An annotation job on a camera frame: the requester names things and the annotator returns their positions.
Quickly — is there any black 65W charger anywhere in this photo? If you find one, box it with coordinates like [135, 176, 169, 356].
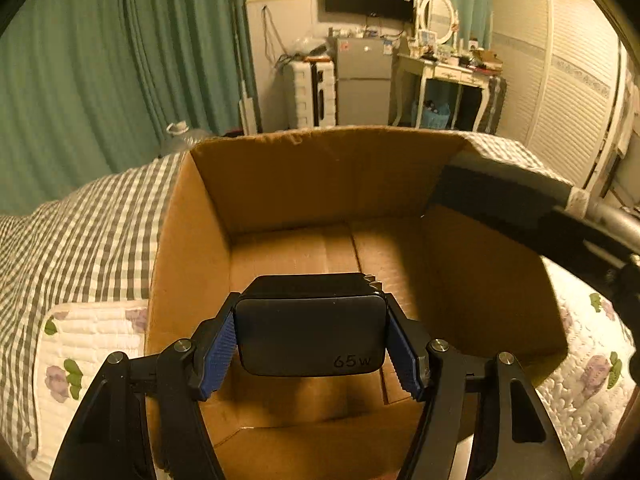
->
[234, 273, 387, 377]

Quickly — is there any floral white quilt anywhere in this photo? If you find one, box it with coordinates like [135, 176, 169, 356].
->
[27, 260, 634, 479]

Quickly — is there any grey checked bedsheet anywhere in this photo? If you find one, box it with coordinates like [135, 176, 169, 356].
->
[0, 131, 576, 461]

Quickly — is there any dark suitcase by table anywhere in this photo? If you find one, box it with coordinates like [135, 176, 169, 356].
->
[480, 76, 508, 136]

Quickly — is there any white louvered wardrobe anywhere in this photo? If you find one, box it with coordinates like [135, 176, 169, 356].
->
[491, 0, 622, 186]

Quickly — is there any blue laundry basket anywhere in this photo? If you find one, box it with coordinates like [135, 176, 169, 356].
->
[410, 101, 450, 130]

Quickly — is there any white dressing table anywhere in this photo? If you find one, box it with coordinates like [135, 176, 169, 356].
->
[393, 53, 494, 132]

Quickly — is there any clear water jug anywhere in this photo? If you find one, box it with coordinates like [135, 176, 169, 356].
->
[160, 122, 214, 157]

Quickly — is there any brown cardboard box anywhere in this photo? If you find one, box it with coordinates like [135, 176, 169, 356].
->
[146, 127, 567, 479]

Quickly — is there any oval vanity mirror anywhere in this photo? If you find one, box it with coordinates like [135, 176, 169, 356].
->
[416, 0, 459, 44]

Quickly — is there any silver mini fridge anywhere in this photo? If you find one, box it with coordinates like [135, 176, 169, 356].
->
[334, 38, 393, 126]

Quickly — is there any white suitcase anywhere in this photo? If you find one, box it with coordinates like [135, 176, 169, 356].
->
[283, 60, 336, 129]

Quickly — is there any teal window curtain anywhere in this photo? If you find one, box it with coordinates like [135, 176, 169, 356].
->
[1, 0, 255, 214]

